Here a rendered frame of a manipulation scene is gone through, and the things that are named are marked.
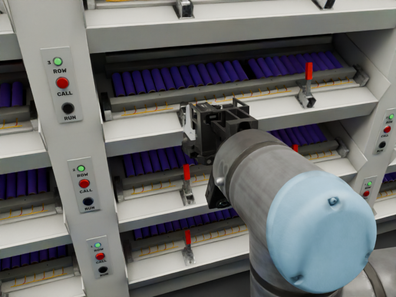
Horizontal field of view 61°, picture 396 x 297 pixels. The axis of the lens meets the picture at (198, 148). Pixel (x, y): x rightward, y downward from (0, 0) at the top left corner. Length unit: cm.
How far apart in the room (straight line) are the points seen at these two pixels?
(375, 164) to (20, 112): 82
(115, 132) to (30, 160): 15
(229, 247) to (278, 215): 66
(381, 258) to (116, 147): 45
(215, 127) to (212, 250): 53
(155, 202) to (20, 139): 30
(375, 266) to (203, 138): 24
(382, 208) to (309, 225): 92
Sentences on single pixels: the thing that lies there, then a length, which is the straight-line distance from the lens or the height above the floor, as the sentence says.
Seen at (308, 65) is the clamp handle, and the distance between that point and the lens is 75.
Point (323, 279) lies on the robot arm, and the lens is 31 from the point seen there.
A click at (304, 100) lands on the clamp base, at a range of 75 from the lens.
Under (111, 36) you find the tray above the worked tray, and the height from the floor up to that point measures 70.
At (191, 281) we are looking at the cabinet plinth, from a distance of 101.
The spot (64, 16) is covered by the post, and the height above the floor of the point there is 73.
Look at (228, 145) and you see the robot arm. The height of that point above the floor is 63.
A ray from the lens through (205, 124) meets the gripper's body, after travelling 45.
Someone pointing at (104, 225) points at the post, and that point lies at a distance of 74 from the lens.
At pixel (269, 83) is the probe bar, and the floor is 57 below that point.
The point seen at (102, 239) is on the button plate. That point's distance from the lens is 77.
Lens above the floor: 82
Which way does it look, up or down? 31 degrees down
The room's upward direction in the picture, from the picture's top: straight up
